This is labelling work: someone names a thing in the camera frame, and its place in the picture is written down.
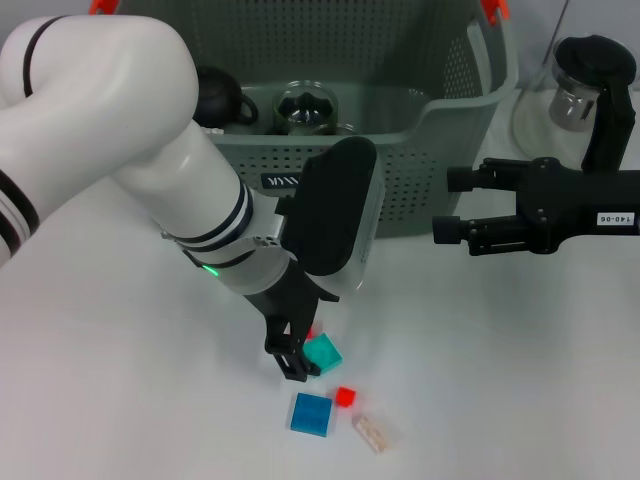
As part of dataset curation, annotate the grey-green perforated storage bin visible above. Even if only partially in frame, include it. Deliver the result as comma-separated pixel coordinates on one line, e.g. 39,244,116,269
164,0,519,240

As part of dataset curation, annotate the dark clay teapot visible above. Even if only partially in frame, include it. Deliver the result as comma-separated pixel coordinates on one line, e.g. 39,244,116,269
192,65,259,129

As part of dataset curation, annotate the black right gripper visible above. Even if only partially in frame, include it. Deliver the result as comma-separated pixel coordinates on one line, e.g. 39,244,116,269
432,155,640,257

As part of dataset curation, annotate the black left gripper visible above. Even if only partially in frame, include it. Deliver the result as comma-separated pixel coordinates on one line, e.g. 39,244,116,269
243,258,341,382

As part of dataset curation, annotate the blue four-stud brick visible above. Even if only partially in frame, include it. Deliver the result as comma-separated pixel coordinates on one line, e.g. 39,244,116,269
289,392,334,439

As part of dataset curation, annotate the glass pitcher with black handle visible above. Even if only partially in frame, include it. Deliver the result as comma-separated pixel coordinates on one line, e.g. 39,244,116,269
510,33,639,174

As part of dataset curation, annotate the long clear white brick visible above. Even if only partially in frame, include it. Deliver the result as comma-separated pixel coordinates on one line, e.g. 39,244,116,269
352,413,404,454

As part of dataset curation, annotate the teal square brick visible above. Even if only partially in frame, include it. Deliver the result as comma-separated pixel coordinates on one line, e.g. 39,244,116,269
302,333,345,379

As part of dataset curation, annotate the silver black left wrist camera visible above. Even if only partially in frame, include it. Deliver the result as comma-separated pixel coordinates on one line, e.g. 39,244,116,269
285,135,386,294

